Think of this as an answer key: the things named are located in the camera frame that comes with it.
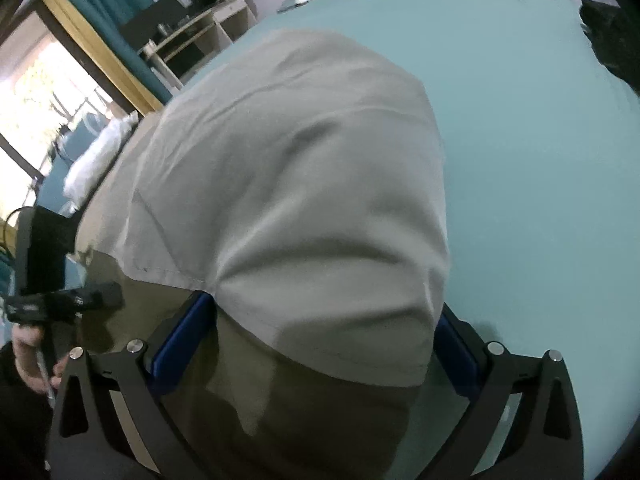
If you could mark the beige garment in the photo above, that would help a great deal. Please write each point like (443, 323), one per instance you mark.
(300, 185)

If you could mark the teal curtain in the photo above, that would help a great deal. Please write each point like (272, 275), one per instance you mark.
(100, 0)

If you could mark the olive green jacket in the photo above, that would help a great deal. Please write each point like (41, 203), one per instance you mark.
(615, 45)

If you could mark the white cloth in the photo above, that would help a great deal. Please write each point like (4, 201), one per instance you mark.
(95, 160)

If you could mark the wooden window frame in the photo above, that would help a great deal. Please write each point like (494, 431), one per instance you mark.
(95, 55)

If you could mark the person's left hand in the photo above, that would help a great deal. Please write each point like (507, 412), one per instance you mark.
(27, 360)

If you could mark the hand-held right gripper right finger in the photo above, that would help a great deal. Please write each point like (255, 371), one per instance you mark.
(457, 355)

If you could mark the blue furniture piece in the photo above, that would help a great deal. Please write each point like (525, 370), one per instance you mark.
(75, 140)

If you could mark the white desk shelf unit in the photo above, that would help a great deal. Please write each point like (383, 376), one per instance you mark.
(230, 15)

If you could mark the wide black electronic box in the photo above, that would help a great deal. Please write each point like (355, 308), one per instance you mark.
(150, 20)

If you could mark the bed with teal sheet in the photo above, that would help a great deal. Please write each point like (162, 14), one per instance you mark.
(500, 160)

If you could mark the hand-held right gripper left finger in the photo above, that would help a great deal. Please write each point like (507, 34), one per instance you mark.
(182, 340)

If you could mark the person's left forearm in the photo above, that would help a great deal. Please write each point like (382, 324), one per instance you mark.
(20, 420)

